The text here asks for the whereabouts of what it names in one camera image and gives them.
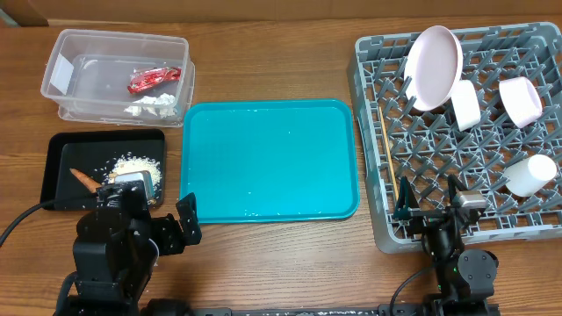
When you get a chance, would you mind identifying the black tray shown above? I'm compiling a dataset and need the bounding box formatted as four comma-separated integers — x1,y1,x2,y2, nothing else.
40,129,166,211

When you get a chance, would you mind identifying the clear plastic bin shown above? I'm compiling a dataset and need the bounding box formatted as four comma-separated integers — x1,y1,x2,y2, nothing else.
40,29,195,127

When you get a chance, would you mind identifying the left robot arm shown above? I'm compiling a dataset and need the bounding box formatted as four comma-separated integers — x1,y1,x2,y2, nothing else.
55,172,202,315

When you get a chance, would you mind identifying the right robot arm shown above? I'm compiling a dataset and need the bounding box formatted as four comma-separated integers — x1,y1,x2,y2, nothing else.
388,176,500,316

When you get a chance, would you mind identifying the orange carrot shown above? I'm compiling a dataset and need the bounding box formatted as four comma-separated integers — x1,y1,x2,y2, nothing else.
70,169,101,193

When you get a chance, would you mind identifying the white cup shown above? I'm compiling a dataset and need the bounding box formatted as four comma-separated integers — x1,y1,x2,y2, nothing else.
503,154,558,197

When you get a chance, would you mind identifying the grey dishwasher rack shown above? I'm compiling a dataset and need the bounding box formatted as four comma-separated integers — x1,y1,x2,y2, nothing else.
349,22,561,253

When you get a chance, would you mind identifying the white tissue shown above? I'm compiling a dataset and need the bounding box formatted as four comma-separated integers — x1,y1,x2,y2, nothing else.
124,93,177,119

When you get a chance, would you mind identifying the food scraps and rice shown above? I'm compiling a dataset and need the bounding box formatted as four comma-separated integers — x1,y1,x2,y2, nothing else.
94,152,164,205

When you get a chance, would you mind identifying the teal serving tray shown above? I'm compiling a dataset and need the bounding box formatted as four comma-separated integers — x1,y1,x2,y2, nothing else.
180,99,360,224

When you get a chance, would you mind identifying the pink plate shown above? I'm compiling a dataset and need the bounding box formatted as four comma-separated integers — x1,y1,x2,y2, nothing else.
404,25,462,111

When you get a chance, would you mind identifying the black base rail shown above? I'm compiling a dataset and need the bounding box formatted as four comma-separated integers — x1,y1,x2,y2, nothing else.
140,298,501,316

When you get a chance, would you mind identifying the red snack wrapper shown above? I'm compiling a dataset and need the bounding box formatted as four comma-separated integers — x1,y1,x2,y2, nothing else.
127,67,182,94

